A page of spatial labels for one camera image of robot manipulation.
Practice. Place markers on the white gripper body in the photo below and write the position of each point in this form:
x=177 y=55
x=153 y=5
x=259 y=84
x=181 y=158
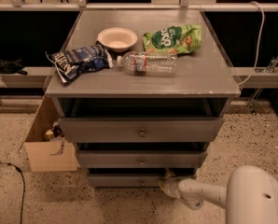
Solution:
x=171 y=187

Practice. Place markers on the grey bottom drawer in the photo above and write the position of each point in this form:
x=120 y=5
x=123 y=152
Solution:
x=125 y=181

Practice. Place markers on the grey drawer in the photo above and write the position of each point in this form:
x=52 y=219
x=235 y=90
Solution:
x=125 y=181
x=139 y=130
x=140 y=159

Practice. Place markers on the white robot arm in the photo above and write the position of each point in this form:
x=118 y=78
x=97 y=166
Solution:
x=250 y=197

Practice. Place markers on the grey middle drawer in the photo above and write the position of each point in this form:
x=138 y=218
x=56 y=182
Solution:
x=140 y=159

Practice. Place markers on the grey wooden drawer cabinet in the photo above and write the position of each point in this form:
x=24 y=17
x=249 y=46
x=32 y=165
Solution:
x=201 y=87

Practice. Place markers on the grey top drawer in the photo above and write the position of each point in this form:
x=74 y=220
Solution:
x=139 y=130

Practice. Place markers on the clear plastic water bottle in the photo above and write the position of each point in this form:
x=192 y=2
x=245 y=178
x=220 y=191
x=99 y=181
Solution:
x=142 y=63

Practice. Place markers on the cardboard box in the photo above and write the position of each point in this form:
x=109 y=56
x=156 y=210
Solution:
x=47 y=152

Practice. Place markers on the green snack bag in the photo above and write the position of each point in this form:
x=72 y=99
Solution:
x=182 y=39

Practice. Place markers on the white paper bowl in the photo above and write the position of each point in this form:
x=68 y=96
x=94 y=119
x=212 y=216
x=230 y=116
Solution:
x=117 y=39

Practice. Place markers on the blue chip bag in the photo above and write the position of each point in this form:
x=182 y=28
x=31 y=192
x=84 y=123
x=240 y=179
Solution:
x=70 y=64

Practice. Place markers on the black object on ledge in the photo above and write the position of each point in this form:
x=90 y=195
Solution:
x=12 y=67

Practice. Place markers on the metal rail bracket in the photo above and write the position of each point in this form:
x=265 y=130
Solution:
x=253 y=98

